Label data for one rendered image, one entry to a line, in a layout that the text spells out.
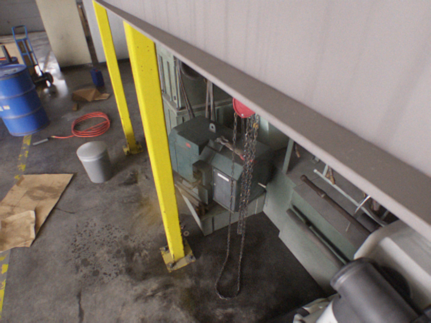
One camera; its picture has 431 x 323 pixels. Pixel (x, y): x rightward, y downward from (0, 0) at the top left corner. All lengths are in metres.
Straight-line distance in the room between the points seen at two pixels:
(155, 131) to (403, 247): 1.05
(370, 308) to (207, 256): 1.67
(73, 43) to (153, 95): 6.08
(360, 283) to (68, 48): 7.10
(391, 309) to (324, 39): 0.46
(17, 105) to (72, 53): 3.23
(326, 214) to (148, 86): 1.31
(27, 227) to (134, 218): 1.00
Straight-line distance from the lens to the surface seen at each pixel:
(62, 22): 7.12
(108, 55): 2.83
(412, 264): 0.66
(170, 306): 1.97
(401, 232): 0.70
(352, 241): 1.67
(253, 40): 0.38
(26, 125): 4.42
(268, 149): 1.75
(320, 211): 1.74
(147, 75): 1.13
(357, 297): 0.57
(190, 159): 1.84
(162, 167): 1.37
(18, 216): 3.00
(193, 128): 1.89
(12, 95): 4.26
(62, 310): 2.21
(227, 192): 1.69
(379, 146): 0.26
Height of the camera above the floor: 1.82
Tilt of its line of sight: 38 degrees down
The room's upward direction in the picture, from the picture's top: straight up
